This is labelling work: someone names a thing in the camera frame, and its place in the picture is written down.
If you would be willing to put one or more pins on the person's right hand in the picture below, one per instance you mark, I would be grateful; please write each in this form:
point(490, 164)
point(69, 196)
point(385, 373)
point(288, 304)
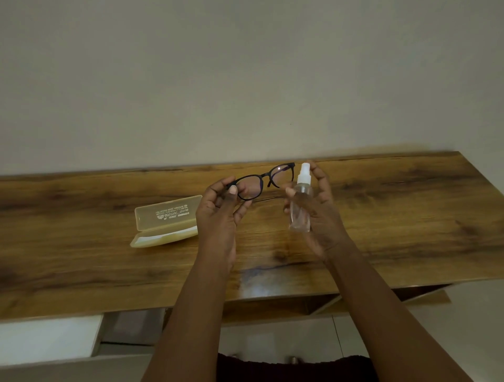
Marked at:
point(327, 224)

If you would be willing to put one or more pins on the person's left hand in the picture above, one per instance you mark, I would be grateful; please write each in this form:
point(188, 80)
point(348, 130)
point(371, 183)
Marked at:
point(216, 224)

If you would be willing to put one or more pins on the clear spray bottle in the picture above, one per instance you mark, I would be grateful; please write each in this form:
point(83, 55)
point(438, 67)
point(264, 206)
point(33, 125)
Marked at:
point(301, 208)

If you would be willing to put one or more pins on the black framed eyeglasses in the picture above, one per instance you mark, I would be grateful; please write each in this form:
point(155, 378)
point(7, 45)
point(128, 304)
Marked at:
point(252, 188)

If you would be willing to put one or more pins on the yellow translucent glasses case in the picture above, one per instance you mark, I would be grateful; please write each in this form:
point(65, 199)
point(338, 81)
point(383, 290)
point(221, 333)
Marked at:
point(165, 216)

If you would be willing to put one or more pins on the person's right forearm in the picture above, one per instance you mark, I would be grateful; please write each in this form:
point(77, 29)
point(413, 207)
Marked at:
point(386, 322)

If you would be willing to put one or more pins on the person's left forearm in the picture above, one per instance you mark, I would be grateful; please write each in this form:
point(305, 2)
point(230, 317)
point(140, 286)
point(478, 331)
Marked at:
point(193, 315)

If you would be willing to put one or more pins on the wooden under-table shelf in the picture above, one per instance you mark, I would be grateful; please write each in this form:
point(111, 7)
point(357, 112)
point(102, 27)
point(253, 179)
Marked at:
point(267, 307)

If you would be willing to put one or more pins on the dark maroon garment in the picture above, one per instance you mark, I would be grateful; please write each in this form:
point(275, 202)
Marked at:
point(283, 370)

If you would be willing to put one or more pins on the white cabinet drawer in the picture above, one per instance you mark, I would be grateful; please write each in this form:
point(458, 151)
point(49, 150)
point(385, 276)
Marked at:
point(47, 338)

